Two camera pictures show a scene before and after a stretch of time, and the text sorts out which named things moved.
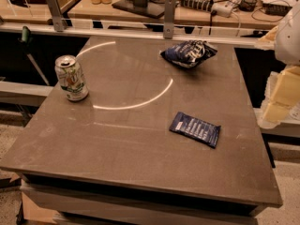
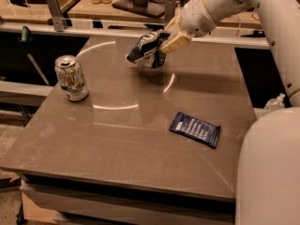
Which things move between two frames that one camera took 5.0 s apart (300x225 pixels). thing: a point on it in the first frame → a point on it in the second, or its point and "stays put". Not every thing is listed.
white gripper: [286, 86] → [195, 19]
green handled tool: [25, 38] stays put
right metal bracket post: [170, 13] stays put
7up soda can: [71, 78] stays put
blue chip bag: [189, 53] → [148, 51]
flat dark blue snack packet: [195, 128] stays put
